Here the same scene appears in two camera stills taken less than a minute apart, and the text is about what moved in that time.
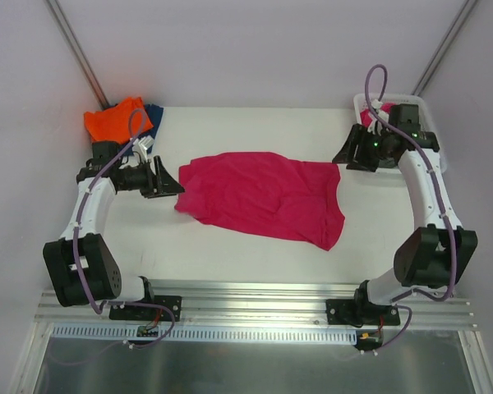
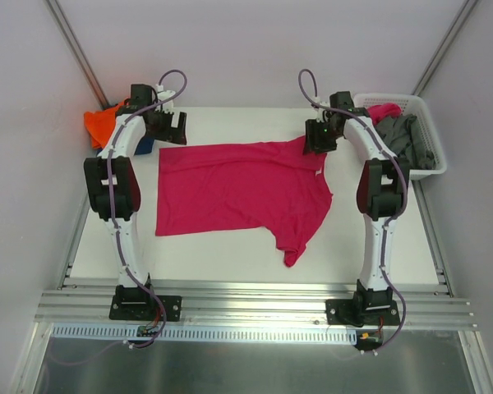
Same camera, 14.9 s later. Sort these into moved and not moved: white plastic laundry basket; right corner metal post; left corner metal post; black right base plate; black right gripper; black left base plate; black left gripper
Moved: black left gripper; black right gripper
Not moved: left corner metal post; black right base plate; black left base plate; right corner metal post; white plastic laundry basket
